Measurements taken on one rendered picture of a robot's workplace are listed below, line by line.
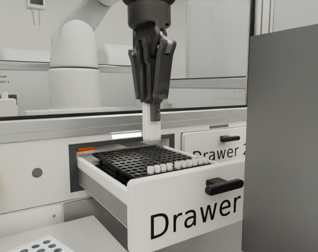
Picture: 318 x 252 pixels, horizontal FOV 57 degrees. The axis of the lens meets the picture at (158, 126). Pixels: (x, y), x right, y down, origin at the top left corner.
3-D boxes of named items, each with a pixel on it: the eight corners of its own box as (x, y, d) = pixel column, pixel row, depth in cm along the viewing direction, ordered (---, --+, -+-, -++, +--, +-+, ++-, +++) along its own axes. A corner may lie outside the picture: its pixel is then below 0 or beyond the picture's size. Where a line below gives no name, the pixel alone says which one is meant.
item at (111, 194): (253, 203, 57) (254, 172, 56) (137, 240, 43) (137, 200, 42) (149, 159, 90) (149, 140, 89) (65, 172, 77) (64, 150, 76)
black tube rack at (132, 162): (209, 193, 61) (210, 163, 60) (136, 212, 52) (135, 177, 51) (155, 168, 80) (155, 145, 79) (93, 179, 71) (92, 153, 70)
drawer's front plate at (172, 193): (266, 211, 56) (269, 156, 55) (133, 259, 41) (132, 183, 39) (259, 208, 58) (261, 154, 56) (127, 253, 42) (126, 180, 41)
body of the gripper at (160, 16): (119, 7, 52) (120, 60, 53) (142, -7, 45) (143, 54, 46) (155, 13, 56) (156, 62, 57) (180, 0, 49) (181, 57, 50)
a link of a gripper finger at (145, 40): (160, 39, 52) (164, 37, 50) (162, 102, 53) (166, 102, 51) (141, 37, 50) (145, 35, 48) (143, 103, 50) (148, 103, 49)
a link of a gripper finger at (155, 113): (156, 92, 52) (165, 92, 49) (157, 120, 52) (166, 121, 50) (149, 92, 51) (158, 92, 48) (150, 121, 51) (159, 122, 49)
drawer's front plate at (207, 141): (253, 158, 98) (255, 126, 96) (184, 172, 82) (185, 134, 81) (249, 157, 99) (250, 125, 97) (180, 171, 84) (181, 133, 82)
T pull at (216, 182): (244, 187, 47) (244, 179, 46) (209, 197, 43) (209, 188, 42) (227, 181, 50) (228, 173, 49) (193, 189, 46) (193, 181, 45)
